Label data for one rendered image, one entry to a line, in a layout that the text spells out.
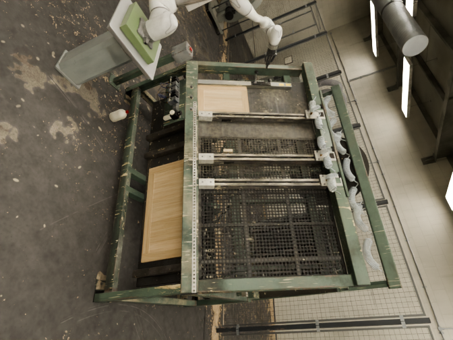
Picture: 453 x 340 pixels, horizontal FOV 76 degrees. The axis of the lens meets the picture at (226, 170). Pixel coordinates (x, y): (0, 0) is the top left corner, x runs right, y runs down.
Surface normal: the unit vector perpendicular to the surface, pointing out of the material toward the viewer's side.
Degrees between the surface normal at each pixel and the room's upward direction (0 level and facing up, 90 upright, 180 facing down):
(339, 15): 90
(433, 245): 90
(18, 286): 0
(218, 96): 60
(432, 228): 90
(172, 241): 90
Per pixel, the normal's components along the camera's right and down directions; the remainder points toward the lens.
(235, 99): 0.10, -0.47
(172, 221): -0.41, -0.41
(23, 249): 0.91, -0.23
